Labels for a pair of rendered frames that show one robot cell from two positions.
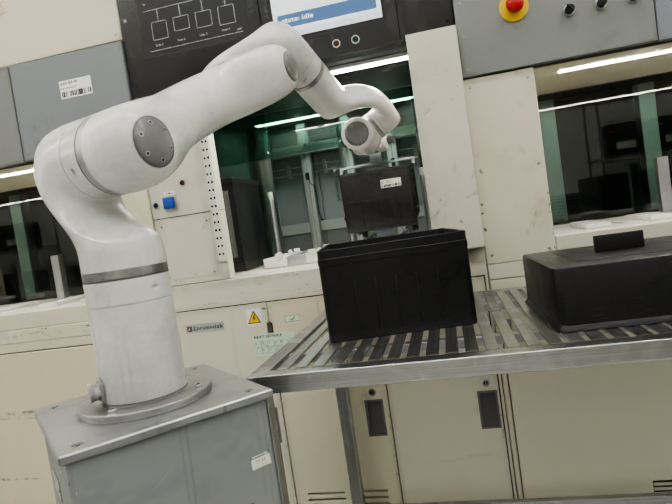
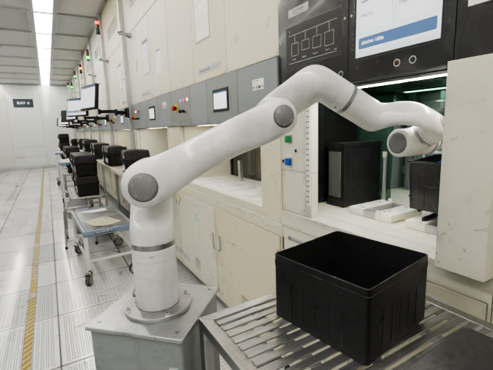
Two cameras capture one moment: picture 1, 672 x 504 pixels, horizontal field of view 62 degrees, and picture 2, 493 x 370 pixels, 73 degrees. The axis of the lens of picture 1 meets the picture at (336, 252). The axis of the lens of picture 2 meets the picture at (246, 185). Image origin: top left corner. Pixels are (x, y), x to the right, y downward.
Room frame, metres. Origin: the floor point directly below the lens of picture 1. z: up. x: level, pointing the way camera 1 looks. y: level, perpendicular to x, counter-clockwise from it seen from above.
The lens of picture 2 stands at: (0.42, -0.54, 1.26)
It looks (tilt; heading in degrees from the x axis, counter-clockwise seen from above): 10 degrees down; 48
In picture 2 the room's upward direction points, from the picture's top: 2 degrees counter-clockwise
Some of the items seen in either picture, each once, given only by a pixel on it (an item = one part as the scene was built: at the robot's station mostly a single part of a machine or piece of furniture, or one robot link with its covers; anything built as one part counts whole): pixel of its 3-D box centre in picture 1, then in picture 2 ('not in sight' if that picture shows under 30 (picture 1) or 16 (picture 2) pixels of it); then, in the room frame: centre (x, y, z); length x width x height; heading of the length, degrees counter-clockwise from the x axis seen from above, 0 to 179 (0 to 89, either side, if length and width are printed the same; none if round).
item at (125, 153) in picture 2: not in sight; (135, 161); (1.92, 2.89, 0.93); 0.30 x 0.28 x 0.26; 75
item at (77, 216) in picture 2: not in sight; (105, 238); (1.45, 2.70, 0.24); 0.97 x 0.52 x 0.48; 81
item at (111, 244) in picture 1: (99, 199); (150, 200); (0.84, 0.34, 1.07); 0.19 x 0.12 x 0.24; 58
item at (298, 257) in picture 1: (304, 255); (384, 208); (1.79, 0.10, 0.89); 0.22 x 0.21 x 0.04; 168
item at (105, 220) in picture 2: not in sight; (102, 220); (1.39, 2.52, 0.47); 0.31 x 0.23 x 0.02; 100
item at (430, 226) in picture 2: not in sight; (450, 223); (1.73, -0.16, 0.89); 0.22 x 0.21 x 0.04; 168
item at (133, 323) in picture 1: (137, 338); (155, 274); (0.82, 0.31, 0.85); 0.19 x 0.19 x 0.18
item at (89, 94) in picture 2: not in sight; (105, 101); (1.86, 3.42, 1.59); 0.50 x 0.41 x 0.36; 168
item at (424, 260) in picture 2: (393, 279); (348, 285); (1.15, -0.11, 0.85); 0.28 x 0.28 x 0.17; 87
